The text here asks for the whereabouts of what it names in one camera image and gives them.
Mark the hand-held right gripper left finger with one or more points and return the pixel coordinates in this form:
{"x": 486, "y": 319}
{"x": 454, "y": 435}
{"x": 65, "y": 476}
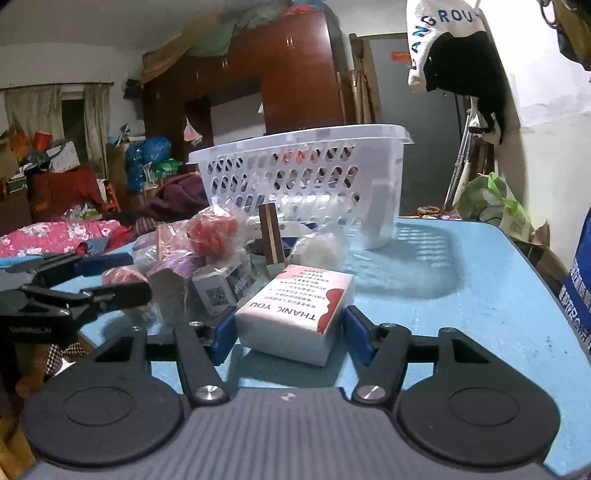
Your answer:
{"x": 224, "y": 339}

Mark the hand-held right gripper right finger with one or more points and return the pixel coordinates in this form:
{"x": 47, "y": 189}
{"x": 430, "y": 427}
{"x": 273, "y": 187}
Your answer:
{"x": 358, "y": 334}

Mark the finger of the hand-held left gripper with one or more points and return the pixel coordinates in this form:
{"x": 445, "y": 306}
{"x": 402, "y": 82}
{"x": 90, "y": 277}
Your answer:
{"x": 104, "y": 265}
{"x": 120, "y": 295}

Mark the pink ball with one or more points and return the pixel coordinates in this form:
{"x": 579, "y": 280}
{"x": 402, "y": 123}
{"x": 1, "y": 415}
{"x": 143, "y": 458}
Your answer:
{"x": 124, "y": 275}

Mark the small white printed box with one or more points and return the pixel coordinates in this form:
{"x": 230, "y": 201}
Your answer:
{"x": 214, "y": 293}

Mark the clear plastic bag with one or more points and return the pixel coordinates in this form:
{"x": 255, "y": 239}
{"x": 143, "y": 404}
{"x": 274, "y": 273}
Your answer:
{"x": 159, "y": 242}

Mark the purple packet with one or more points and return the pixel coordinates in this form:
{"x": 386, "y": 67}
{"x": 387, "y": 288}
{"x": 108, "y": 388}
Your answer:
{"x": 178, "y": 272}

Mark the white box with red print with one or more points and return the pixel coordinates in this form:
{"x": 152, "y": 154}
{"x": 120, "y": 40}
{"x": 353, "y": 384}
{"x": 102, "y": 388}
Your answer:
{"x": 286, "y": 332}

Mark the white round bagged item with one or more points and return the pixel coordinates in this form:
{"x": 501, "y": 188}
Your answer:
{"x": 318, "y": 249}

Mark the red ball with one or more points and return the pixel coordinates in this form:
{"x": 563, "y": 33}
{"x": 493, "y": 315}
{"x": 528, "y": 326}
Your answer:
{"x": 214, "y": 230}

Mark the striped wooden block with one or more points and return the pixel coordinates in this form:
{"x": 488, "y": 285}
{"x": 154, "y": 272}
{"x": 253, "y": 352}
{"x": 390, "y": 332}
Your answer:
{"x": 270, "y": 235}

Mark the white plastic basket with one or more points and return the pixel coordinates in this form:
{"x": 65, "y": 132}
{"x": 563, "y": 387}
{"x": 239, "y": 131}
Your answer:
{"x": 286, "y": 184}

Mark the pink floral blanket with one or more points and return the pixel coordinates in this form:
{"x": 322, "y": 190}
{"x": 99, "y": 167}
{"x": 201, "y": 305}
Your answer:
{"x": 41, "y": 237}

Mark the red cloth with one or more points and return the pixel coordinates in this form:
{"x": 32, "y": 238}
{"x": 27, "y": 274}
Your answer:
{"x": 64, "y": 189}

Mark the maroon clothing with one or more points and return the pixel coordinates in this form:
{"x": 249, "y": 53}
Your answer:
{"x": 184, "y": 191}

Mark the green white plastic bag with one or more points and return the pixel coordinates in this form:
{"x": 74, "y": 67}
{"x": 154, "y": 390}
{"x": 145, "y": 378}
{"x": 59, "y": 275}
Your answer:
{"x": 164, "y": 168}

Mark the blue plastic bag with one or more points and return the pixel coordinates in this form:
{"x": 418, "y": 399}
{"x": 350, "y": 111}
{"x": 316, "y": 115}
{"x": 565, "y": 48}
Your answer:
{"x": 154, "y": 150}

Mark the beige curtain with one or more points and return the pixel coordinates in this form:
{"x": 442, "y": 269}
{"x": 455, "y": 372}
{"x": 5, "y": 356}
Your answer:
{"x": 97, "y": 124}
{"x": 32, "y": 110}

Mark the white pink plastic bag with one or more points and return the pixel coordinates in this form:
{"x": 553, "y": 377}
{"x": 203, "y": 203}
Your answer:
{"x": 191, "y": 130}

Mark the metal crutches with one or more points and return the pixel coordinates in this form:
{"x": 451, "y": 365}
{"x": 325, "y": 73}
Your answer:
{"x": 457, "y": 161}

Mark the brown cardboard box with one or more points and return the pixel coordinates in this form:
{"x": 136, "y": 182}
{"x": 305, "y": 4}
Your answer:
{"x": 545, "y": 258}

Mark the grey door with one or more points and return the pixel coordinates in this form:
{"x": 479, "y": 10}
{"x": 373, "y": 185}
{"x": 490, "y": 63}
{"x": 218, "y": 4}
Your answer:
{"x": 392, "y": 92}

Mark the green cloth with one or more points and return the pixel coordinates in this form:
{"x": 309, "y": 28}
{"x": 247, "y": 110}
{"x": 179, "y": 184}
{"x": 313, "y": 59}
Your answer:
{"x": 217, "y": 37}

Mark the wooden poles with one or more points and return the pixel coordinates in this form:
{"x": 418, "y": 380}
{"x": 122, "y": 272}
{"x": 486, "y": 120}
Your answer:
{"x": 362, "y": 78}

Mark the brown wooden wardrobe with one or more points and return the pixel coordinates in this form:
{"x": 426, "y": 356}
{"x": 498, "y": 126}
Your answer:
{"x": 295, "y": 78}

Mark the white and black hanging garment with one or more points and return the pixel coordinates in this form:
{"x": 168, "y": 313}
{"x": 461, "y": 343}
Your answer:
{"x": 461, "y": 69}

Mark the dark brown hanging bag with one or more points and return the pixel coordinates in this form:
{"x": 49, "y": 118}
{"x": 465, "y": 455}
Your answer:
{"x": 575, "y": 32}

